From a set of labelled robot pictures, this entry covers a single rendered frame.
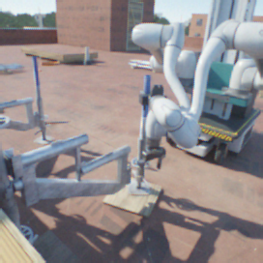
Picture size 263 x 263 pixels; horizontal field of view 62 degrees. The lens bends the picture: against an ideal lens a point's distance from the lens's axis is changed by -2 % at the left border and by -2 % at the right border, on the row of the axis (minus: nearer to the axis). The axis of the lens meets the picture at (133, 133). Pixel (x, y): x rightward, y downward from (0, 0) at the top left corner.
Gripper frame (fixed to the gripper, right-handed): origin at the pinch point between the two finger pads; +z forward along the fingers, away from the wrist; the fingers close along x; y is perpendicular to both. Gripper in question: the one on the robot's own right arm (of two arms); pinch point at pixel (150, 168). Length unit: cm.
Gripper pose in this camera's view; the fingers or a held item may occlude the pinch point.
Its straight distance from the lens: 138.6
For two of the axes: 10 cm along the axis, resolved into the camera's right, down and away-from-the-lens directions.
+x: -8.2, 2.0, -5.4
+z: -0.6, 9.0, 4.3
